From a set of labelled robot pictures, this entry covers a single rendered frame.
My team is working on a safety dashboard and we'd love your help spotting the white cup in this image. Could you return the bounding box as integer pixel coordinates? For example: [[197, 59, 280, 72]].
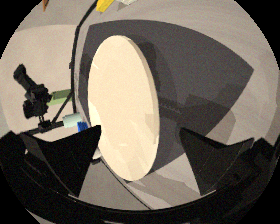
[[93, 147, 102, 159]]

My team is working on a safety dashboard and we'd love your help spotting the dark grey flat mat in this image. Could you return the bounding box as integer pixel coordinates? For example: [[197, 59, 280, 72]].
[[78, 19, 254, 175]]

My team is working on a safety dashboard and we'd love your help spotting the cream round platter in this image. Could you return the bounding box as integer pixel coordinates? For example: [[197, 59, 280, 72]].
[[88, 35, 159, 181]]

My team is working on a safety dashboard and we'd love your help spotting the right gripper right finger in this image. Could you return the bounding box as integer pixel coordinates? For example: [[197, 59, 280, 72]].
[[179, 128, 255, 196]]

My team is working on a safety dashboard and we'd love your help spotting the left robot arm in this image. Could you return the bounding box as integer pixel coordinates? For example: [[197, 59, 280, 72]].
[[13, 64, 53, 119]]

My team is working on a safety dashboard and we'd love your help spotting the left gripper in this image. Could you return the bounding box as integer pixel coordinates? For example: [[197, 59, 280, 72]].
[[30, 84, 52, 134]]

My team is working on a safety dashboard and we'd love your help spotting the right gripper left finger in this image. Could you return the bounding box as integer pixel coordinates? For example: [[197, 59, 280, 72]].
[[20, 125, 102, 198]]

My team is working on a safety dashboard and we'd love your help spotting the yellow sponge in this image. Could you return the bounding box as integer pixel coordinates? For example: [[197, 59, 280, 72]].
[[96, 0, 114, 12]]

